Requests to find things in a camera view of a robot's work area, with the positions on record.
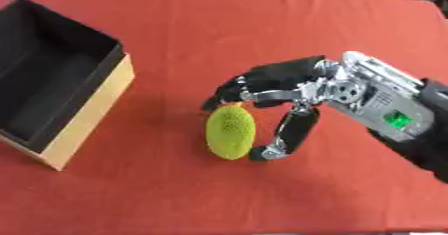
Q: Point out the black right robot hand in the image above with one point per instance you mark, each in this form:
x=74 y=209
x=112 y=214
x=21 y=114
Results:
x=274 y=75

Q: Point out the green bumpy toy fruit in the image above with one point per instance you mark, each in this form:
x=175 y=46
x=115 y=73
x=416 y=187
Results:
x=231 y=130

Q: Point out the tan box with black inside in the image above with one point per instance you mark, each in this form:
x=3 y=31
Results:
x=52 y=79

